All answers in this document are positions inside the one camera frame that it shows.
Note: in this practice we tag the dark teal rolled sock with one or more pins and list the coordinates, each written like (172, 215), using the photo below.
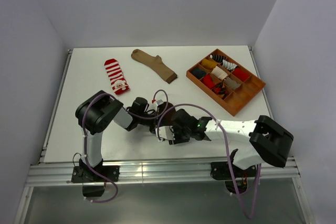
(198, 73)

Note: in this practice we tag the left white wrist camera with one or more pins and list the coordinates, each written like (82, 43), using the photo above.
(157, 103)

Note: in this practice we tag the mustard yellow rolled sock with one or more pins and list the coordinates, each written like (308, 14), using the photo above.
(208, 64)

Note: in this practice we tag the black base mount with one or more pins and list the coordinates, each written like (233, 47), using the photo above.
(220, 171)
(93, 185)

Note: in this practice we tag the cream rolled sock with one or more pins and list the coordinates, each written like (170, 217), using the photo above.
(219, 73)

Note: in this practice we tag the tan beige sock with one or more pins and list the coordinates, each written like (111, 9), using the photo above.
(156, 64)

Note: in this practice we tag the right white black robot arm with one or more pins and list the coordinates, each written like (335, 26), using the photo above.
(249, 142)

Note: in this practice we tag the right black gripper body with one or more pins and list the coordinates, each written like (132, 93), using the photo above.
(181, 135)

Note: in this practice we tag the orange compartment organizer tray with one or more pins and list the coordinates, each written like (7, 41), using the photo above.
(238, 98)

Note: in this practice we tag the red rolled sock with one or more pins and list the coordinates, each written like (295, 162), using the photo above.
(207, 80)
(240, 74)

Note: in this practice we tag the red white striped santa sock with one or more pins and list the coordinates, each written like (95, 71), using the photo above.
(116, 77)

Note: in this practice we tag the brown striped cuff sock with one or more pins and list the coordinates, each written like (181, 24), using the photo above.
(167, 119)

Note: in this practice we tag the argyle patterned sock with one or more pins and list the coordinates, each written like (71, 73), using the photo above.
(220, 90)

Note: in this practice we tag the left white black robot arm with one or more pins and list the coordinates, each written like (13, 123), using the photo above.
(94, 116)

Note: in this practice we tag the aluminium frame rail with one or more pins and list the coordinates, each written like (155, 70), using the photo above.
(172, 185)

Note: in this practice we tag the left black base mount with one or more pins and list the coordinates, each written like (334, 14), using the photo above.
(93, 185)

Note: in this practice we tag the grey rolled sock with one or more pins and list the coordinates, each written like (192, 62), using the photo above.
(232, 84)

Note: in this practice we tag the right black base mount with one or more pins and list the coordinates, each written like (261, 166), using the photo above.
(220, 171)

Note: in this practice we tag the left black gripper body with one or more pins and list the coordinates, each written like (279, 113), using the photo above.
(153, 123)

